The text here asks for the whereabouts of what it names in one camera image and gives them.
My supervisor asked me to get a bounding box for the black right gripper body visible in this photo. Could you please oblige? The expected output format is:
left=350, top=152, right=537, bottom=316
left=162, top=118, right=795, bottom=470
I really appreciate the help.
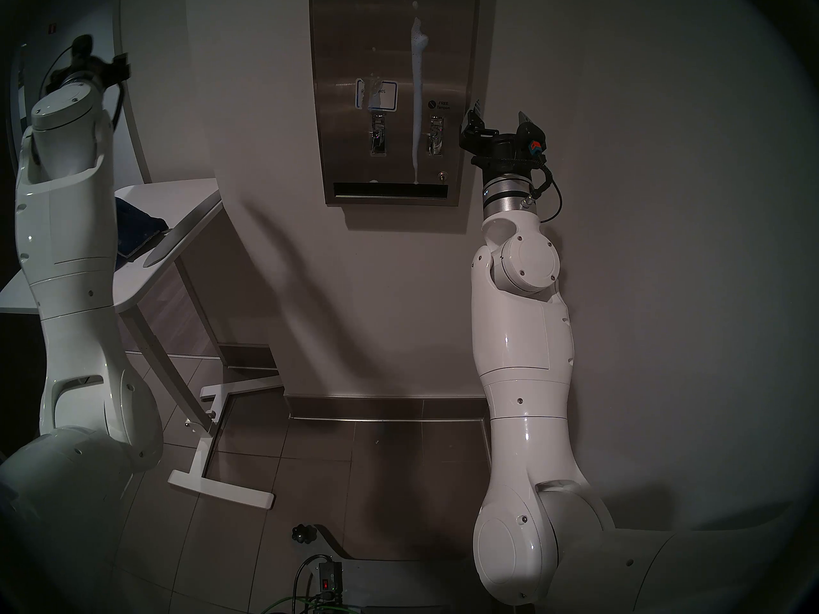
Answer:
left=459, top=122, right=548, bottom=182

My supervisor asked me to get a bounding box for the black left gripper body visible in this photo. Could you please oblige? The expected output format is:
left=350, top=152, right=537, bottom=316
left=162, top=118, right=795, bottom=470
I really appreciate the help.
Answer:
left=64, top=35, right=132, bottom=89

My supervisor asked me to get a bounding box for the white cleaner foam streak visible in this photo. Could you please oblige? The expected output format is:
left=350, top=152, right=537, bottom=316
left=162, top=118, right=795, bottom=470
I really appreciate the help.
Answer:
left=409, top=2, right=431, bottom=185

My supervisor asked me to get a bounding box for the blue bordered white label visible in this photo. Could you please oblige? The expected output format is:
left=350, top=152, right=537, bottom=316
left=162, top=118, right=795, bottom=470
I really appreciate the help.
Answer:
left=354, top=79, right=399, bottom=113

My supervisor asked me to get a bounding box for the dark blue cloth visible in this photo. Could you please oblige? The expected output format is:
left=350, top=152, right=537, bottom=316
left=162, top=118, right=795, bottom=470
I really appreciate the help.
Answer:
left=114, top=197, right=169, bottom=260

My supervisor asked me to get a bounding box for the white table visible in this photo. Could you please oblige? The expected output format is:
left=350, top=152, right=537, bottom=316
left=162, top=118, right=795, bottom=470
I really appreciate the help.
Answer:
left=0, top=177, right=286, bottom=510

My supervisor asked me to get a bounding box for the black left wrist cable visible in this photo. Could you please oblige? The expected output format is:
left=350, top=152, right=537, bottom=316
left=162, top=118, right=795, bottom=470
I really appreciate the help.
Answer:
left=45, top=42, right=125, bottom=132

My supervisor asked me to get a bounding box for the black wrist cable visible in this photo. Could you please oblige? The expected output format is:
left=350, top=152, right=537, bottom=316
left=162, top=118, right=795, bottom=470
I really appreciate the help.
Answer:
left=45, top=42, right=125, bottom=132
left=521, top=164, right=563, bottom=224

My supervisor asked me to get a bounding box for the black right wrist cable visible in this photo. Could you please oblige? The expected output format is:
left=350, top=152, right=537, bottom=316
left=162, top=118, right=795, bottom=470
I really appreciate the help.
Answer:
left=521, top=164, right=563, bottom=224

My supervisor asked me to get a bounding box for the stainless steel wall dispenser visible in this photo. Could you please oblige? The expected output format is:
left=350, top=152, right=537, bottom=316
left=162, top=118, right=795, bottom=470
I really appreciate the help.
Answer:
left=309, top=0, right=482, bottom=207

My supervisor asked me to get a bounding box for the grey robot base frame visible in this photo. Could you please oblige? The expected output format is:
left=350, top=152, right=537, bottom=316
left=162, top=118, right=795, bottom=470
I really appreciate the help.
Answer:
left=291, top=523, right=487, bottom=614

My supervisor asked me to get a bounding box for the black base cable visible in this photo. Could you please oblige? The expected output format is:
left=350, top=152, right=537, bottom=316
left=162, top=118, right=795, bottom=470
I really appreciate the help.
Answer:
left=292, top=553, right=328, bottom=606

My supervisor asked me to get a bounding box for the green cable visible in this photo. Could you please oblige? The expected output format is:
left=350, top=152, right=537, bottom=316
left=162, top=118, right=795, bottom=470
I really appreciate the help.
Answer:
left=256, top=592, right=337, bottom=614

